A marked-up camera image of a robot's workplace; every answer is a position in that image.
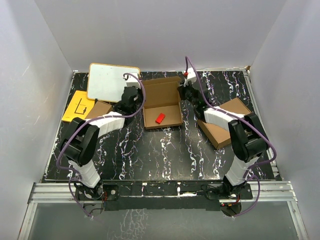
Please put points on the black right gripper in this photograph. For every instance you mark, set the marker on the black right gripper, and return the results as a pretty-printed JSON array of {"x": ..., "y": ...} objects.
[{"x": 181, "y": 89}]

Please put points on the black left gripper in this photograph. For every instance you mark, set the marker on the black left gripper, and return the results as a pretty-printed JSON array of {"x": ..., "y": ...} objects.
[{"x": 139, "y": 92}]

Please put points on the small red block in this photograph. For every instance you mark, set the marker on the small red block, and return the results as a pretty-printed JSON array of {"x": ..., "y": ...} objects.
[{"x": 160, "y": 118}]

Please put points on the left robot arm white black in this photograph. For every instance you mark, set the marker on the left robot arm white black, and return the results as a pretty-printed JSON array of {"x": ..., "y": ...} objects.
[{"x": 80, "y": 140}]

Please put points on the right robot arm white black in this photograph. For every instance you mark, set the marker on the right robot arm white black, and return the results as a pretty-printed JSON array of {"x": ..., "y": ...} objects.
[{"x": 247, "y": 137}]

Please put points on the small brown cardboard box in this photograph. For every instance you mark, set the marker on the small brown cardboard box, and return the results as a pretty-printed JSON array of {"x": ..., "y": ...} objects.
[{"x": 100, "y": 108}]

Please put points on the closed brown cardboard box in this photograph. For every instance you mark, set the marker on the closed brown cardboard box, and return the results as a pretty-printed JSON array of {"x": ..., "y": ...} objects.
[{"x": 217, "y": 129}]

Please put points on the yellow booklet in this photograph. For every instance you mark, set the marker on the yellow booklet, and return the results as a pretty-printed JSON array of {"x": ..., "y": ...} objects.
[{"x": 79, "y": 106}]

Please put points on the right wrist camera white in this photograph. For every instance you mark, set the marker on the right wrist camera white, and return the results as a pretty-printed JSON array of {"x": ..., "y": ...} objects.
[{"x": 190, "y": 77}]

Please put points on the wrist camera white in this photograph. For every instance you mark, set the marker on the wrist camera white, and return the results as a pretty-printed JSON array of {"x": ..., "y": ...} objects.
[
  {"x": 190, "y": 77},
  {"x": 131, "y": 80}
]

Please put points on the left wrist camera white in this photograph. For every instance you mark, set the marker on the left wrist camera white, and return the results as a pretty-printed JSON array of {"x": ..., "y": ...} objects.
[{"x": 131, "y": 80}]

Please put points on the white board yellow frame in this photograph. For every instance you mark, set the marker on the white board yellow frame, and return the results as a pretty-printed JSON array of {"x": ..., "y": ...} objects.
[{"x": 106, "y": 81}]

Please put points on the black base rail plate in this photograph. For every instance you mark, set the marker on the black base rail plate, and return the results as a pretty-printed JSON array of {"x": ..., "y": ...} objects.
[{"x": 210, "y": 195}]

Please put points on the aluminium frame rail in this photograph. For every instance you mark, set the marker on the aluminium frame rail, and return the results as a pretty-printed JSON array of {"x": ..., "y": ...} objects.
[{"x": 58, "y": 193}]

